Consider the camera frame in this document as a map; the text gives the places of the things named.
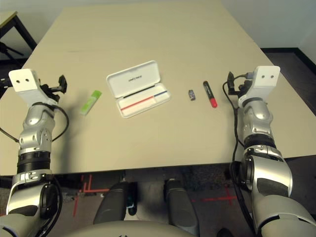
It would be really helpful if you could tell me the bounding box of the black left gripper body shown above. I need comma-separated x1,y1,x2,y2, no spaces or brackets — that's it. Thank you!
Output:
40,83,62,103

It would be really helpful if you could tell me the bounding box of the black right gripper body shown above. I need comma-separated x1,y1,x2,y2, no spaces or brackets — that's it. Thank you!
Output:
230,79,251,100

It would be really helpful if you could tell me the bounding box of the black marker with red cap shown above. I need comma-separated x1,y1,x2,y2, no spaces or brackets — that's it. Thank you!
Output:
202,80,219,109

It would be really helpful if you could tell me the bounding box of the green eraser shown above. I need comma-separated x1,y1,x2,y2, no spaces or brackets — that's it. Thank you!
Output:
79,90,103,115

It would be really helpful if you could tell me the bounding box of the white plastic pencil case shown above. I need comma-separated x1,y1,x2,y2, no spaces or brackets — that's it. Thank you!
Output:
106,60,171,119

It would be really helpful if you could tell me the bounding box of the black tripod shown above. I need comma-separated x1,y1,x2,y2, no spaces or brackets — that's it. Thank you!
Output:
0,41,25,68

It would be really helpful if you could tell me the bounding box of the grey robot left leg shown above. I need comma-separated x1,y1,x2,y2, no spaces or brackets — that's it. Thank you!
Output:
93,182,129,226

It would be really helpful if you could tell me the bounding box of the grey robot leg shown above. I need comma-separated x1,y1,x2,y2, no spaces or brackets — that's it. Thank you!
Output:
93,182,129,226
163,179,201,236

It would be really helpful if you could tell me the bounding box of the grey robot right leg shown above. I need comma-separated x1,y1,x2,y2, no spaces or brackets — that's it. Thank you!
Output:
163,179,201,236

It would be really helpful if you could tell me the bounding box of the black teal floor object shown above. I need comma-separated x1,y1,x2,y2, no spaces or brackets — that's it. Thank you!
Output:
126,182,138,216

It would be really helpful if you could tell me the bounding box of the black robot foot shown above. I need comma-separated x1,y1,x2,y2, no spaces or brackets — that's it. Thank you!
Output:
217,228,234,237

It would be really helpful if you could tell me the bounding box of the grey robot torso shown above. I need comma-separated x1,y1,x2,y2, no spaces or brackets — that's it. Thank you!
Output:
63,220,198,237

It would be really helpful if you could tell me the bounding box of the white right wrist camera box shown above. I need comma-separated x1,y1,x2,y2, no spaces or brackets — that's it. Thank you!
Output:
237,65,281,108

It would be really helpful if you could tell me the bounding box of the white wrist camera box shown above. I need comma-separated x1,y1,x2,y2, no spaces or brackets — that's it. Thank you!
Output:
237,65,281,108
8,69,60,107

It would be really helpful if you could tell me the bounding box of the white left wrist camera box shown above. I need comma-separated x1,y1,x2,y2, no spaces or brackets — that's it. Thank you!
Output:
8,69,60,107

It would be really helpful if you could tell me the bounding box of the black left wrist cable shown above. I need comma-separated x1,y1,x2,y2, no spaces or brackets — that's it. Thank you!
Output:
0,103,70,144

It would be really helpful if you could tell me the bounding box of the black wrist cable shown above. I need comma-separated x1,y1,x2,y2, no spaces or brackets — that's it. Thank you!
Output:
222,72,258,231
0,103,70,144

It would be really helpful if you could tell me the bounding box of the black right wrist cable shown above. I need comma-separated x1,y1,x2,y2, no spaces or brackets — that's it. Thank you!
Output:
222,72,258,231

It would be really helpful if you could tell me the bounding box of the side table with black frame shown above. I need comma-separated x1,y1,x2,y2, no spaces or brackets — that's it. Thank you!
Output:
0,10,38,65

